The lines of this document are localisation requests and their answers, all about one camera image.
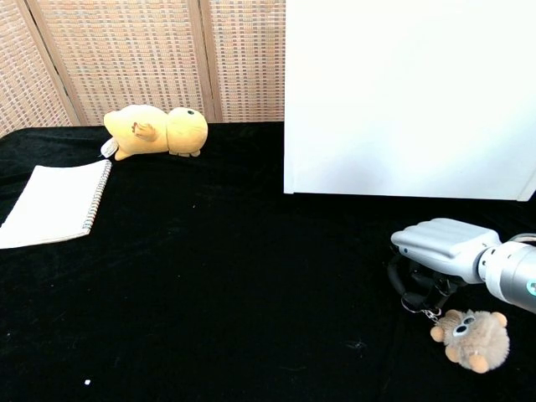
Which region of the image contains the black tablecloth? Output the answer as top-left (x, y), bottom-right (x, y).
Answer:
top-left (0, 121), bottom-right (536, 402)

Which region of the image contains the yellow plush duck toy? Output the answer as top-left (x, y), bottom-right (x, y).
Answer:
top-left (102, 104), bottom-right (209, 162)

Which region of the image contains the white cabinet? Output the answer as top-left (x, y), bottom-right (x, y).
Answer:
top-left (283, 0), bottom-right (536, 203)

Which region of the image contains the white spiral notebook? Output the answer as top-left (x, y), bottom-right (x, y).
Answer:
top-left (0, 158), bottom-right (113, 250)

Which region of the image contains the woven bamboo folding screen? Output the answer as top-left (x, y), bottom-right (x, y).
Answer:
top-left (0, 0), bottom-right (288, 139)

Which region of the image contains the right black-fingered silver robot hand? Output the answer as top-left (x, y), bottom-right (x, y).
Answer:
top-left (387, 217), bottom-right (503, 323)

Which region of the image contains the brown plush keychain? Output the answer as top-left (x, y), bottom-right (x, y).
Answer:
top-left (422, 307), bottom-right (511, 374)

